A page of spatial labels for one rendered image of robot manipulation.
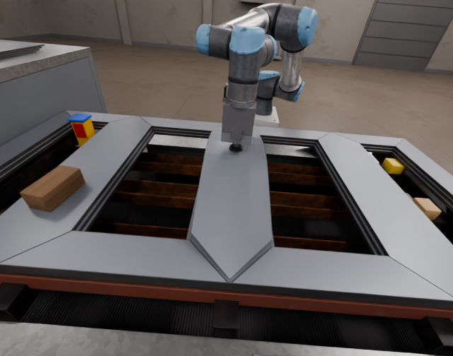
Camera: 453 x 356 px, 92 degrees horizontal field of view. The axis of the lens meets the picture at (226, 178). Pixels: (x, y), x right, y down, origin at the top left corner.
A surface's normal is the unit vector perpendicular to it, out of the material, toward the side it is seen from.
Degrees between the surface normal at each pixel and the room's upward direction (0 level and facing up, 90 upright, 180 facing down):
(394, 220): 0
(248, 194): 15
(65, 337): 0
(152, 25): 90
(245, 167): 11
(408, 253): 0
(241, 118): 90
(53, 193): 90
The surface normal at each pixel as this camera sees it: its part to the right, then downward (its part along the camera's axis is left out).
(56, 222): 0.07, -0.80
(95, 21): -0.10, 0.60
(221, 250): 0.05, -0.62
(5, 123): 1.00, 0.08
